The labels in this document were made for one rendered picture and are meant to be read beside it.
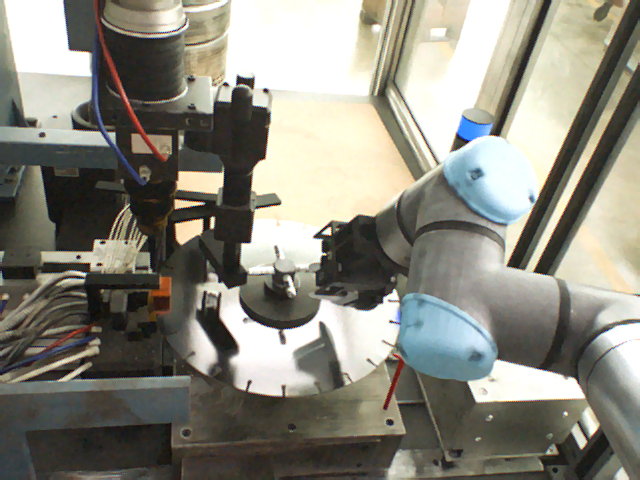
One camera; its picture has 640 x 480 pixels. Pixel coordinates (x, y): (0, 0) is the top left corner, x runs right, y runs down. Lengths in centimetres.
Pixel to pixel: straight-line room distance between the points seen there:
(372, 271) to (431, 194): 17
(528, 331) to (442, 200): 12
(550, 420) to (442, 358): 50
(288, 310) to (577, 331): 41
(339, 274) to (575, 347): 26
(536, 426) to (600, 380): 51
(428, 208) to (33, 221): 91
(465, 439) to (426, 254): 48
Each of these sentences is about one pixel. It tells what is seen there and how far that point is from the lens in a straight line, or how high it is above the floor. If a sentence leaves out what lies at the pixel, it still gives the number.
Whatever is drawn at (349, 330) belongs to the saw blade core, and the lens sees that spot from 82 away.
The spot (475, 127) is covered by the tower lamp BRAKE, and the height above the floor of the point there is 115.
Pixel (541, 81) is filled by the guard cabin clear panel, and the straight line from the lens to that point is 116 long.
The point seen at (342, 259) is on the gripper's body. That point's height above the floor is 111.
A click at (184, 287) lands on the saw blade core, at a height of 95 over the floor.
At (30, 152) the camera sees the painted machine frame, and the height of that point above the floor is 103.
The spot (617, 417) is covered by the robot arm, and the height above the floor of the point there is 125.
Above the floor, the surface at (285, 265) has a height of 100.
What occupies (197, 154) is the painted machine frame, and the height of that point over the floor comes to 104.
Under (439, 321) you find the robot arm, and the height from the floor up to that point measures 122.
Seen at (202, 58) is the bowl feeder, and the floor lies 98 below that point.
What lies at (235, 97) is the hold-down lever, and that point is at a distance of 59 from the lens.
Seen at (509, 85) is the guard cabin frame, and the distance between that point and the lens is 123.
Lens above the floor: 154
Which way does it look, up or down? 40 degrees down
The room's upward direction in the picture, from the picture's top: 11 degrees clockwise
